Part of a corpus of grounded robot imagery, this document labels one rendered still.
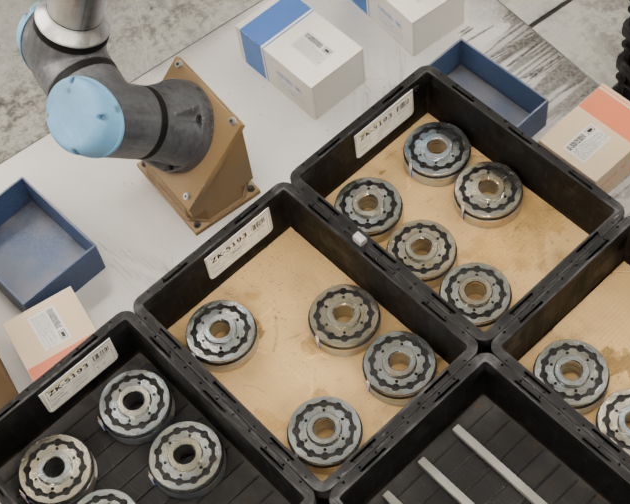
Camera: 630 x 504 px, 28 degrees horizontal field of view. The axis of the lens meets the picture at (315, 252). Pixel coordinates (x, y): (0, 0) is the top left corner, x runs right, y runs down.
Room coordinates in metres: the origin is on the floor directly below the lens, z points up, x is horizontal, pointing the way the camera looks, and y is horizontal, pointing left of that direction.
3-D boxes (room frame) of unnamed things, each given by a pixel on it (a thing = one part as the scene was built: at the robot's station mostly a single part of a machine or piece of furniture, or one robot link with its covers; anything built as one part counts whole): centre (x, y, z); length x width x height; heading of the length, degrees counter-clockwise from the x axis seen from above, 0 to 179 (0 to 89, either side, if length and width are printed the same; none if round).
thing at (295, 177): (0.99, -0.21, 0.92); 0.40 x 0.30 x 0.02; 35
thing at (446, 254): (0.95, -0.16, 0.86); 0.10 x 0.10 x 0.01
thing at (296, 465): (0.82, 0.04, 0.92); 0.40 x 0.30 x 0.02; 35
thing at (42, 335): (0.95, 0.41, 0.74); 0.16 x 0.12 x 0.07; 24
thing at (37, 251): (1.15, 0.46, 0.74); 0.20 x 0.15 x 0.07; 36
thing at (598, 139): (1.16, -0.49, 0.74); 0.16 x 0.12 x 0.07; 125
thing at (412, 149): (1.12, -0.21, 0.86); 0.10 x 0.10 x 0.01
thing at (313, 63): (1.46, -0.03, 0.75); 0.20 x 0.12 x 0.09; 34
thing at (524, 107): (1.29, -0.31, 0.74); 0.20 x 0.15 x 0.07; 35
